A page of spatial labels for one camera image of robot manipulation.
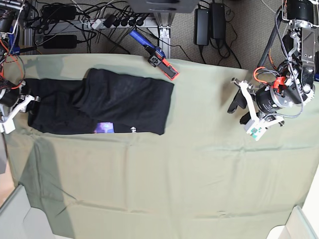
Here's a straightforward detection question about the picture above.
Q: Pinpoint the pale green table cloth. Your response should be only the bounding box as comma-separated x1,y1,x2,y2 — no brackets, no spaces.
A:
5,60,319,239

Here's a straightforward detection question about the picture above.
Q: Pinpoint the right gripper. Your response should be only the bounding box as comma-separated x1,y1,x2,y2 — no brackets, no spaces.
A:
0,80,40,134

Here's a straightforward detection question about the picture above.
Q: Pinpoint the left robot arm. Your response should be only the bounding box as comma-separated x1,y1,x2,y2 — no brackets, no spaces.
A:
227,0,319,141

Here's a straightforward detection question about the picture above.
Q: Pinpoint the black power brick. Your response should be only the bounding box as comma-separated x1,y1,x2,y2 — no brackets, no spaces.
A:
193,9,209,46
210,2,226,40

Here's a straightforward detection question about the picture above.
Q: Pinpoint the black power brick right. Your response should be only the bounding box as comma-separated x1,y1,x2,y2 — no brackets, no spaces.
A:
210,2,226,40

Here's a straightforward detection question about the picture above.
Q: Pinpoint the blue orange bar clamp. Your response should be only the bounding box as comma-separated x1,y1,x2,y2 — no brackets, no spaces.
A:
129,30,179,80

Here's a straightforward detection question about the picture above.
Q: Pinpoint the aluminium frame post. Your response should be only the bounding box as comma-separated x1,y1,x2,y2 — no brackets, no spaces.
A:
154,12,175,59

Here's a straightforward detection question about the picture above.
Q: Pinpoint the blue clamp at right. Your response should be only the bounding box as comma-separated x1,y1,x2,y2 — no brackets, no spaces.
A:
315,51,319,82

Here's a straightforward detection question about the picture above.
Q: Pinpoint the blue clamp at left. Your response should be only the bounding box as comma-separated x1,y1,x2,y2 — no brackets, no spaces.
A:
8,26,37,55

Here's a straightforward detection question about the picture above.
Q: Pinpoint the black T-shirt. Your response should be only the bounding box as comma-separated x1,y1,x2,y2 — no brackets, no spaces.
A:
26,68,174,135

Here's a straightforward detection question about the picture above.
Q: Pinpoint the grey power strip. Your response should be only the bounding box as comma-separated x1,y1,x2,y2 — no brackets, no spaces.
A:
40,15,158,34

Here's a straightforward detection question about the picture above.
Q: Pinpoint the white bin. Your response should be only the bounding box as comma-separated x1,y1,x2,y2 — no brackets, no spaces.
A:
266,206,319,239
0,184,54,239

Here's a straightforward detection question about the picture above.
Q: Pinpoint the black power brick left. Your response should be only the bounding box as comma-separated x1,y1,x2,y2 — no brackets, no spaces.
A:
193,9,209,46

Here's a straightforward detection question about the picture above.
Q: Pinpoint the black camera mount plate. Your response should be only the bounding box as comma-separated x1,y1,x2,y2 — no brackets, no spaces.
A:
127,0,199,13

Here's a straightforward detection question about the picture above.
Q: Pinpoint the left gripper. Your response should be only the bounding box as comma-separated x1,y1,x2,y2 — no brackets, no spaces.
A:
227,77,315,141

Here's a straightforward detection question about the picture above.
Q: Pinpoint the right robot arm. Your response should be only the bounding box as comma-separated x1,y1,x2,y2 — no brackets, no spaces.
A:
0,0,40,134

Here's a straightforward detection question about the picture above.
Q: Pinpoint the black power adapter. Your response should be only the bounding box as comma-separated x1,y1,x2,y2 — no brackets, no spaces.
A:
42,35,77,49

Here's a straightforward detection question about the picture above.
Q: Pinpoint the white bin left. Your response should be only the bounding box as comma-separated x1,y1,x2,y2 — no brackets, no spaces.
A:
0,184,54,239

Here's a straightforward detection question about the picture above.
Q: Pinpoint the white bin right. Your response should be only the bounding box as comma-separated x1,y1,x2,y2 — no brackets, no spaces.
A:
266,206,319,239

